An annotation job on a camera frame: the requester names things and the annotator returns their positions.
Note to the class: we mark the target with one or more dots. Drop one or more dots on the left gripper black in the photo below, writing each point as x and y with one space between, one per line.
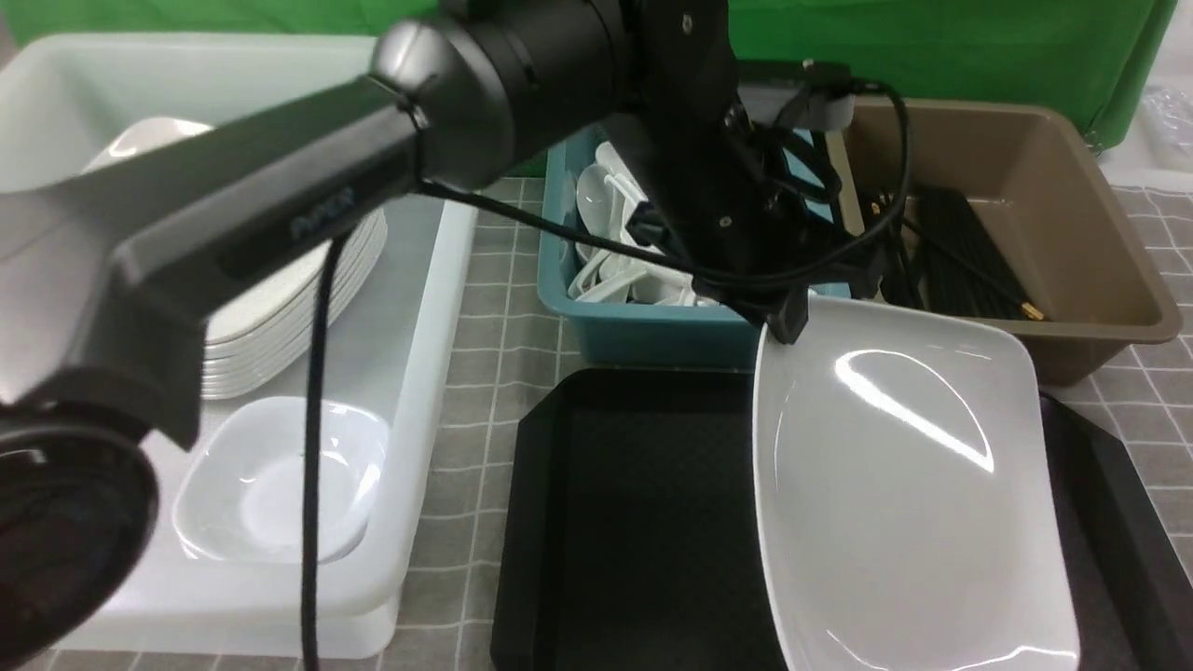
730 203

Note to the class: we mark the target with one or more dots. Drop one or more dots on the large white rice plate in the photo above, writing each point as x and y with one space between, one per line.
904 509

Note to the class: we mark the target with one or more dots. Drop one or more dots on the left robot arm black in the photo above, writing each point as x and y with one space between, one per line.
110 277

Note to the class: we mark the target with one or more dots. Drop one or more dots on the teal plastic bin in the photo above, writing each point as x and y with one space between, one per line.
626 334

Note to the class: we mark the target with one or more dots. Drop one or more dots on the black chopsticks pile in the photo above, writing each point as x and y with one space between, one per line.
940 258

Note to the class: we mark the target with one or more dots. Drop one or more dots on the pile of white spoons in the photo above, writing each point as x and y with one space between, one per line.
608 195

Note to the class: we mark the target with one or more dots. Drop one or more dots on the black serving tray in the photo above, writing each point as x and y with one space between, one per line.
630 542

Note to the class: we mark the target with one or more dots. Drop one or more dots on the brown plastic bin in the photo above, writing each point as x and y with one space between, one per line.
1029 177

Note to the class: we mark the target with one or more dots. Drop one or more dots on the grey checked tablecloth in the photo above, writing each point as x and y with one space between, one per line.
508 350

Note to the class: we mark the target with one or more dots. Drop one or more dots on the large translucent white bin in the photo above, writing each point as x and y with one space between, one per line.
65 98

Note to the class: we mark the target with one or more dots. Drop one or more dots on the green backdrop cloth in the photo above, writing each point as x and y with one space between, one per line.
1087 60

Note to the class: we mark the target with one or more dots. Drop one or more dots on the stack of white square plates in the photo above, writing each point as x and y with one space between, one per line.
259 334

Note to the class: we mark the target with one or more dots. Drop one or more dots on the white bowl in bin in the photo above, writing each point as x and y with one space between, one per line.
242 499

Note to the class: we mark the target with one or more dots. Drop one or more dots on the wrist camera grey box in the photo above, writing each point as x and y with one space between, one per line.
811 95

